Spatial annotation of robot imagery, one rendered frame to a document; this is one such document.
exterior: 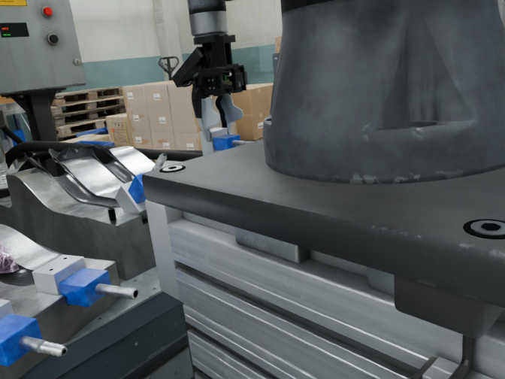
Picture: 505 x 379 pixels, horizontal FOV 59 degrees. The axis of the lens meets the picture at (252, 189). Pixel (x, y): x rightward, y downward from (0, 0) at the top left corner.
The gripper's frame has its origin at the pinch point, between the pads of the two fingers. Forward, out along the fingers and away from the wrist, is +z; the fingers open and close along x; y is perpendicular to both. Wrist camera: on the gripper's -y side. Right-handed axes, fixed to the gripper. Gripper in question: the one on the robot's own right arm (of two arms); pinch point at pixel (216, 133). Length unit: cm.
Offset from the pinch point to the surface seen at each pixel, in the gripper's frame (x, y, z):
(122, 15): 428, -643, -109
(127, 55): 424, -643, -41
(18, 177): -36.0, -16.9, 1.8
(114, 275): -39.8, 18.1, 11.3
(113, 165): -18.0, -13.5, 3.8
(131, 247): -34.2, 14.3, 10.3
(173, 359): -31.1, 15.0, 31.9
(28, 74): -5, -73, -17
